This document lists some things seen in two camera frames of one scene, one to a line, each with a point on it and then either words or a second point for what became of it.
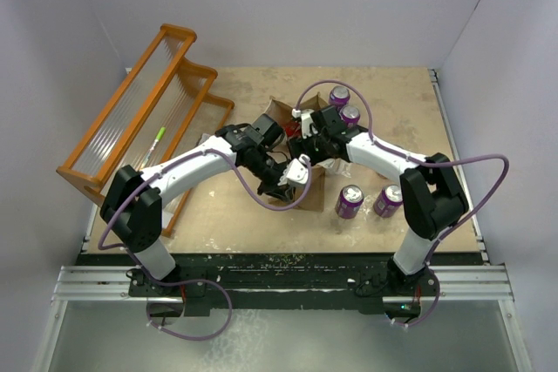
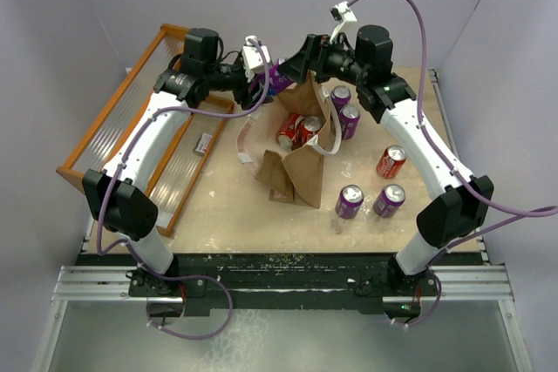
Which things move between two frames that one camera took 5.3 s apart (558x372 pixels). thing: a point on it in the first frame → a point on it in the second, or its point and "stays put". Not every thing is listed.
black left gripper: [272, 188] → [244, 97]
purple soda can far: [339, 96] stays put
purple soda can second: [350, 114] stays put
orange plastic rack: [163, 88] stays put
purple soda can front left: [349, 201] stays put
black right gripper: [297, 144] → [315, 55]
